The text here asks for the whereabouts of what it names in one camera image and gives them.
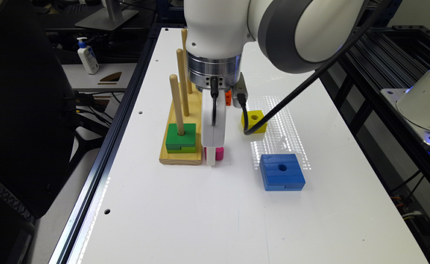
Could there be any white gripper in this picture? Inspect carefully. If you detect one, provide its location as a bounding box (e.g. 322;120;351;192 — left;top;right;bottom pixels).
201;89;226;166

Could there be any pink flower block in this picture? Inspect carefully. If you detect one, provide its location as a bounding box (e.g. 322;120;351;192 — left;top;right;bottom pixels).
204;147;224;161

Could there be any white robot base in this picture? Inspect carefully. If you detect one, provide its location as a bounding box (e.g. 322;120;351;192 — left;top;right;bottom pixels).
381;70;430;147

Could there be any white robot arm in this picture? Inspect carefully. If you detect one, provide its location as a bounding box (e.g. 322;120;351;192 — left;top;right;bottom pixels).
184;0;366;166

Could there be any light green square block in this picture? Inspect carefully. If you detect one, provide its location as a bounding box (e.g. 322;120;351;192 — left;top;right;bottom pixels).
166;146;196;153

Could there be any wooden peg board base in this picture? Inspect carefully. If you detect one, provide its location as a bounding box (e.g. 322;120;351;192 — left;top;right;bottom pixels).
159;84;204;165

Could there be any yellow square block with hole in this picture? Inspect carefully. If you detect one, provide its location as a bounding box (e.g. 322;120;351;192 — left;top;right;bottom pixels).
241;110;267;133

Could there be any orange perforated cube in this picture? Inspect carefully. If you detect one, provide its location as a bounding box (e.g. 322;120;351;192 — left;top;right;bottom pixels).
225;90;231;106

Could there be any blue square block with hole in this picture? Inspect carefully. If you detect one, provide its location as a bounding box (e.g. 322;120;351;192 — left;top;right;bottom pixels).
259;154;305;191

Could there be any front wooden peg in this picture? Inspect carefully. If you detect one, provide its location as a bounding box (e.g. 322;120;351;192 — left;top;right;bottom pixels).
169;74;185;136

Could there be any wooden peg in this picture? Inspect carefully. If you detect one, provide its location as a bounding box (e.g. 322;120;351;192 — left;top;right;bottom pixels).
169;74;185;136
176;48;190;117
181;28;193;94

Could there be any middle wooden peg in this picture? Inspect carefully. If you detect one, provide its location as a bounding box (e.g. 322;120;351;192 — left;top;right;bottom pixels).
176;48;190;117

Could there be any rear wooden peg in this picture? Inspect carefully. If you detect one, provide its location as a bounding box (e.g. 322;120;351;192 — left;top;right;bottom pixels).
181;28;193;94

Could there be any white pump lotion bottle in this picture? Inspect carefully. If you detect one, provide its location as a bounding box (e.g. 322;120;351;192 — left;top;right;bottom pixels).
77;37;100;75

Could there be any grey monitor stand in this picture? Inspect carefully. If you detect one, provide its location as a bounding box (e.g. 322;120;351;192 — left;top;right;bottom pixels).
75;0;138;31

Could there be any black office chair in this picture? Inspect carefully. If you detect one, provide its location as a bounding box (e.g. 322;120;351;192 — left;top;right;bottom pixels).
0;0;107;218

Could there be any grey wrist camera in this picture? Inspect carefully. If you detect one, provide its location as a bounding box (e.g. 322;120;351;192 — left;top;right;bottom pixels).
231;73;248;109

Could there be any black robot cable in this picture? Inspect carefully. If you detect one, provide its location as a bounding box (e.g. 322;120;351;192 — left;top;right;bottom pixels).
242;0;393;136

